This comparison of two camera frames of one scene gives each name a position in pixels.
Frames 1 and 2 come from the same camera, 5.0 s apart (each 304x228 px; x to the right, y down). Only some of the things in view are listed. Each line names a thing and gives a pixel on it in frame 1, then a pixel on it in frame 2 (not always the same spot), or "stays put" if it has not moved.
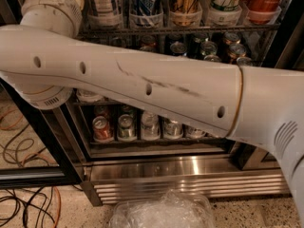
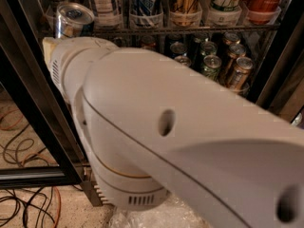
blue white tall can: [146, 9] stays put
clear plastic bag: [172, 209] stays put
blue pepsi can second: [178, 48] stays put
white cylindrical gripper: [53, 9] -> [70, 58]
